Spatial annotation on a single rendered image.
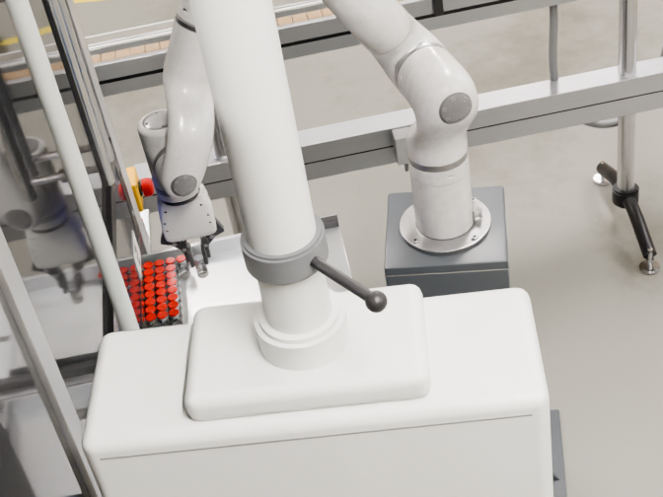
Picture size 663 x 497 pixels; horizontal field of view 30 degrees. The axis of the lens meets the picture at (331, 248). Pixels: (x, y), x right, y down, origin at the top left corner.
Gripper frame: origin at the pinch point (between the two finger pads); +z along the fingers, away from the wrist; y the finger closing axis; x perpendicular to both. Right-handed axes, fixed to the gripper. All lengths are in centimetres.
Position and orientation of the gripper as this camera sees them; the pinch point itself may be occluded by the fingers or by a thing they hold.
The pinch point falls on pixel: (197, 253)
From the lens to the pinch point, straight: 240.7
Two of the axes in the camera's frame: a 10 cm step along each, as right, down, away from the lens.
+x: 1.5, 6.3, -7.7
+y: -9.8, 2.1, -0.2
